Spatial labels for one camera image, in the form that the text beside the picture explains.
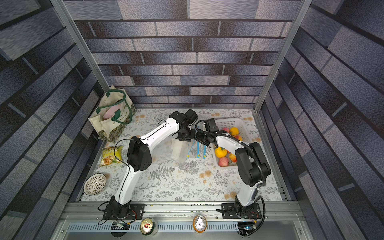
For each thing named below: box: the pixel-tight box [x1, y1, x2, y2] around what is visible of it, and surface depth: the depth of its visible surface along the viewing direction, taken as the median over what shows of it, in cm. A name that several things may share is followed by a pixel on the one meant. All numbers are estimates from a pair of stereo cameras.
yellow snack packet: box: [100, 145, 123, 167], surface depth 91 cm
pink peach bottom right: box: [218, 157, 229, 167], surface depth 87 cm
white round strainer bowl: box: [83, 173, 107, 196], surface depth 82 cm
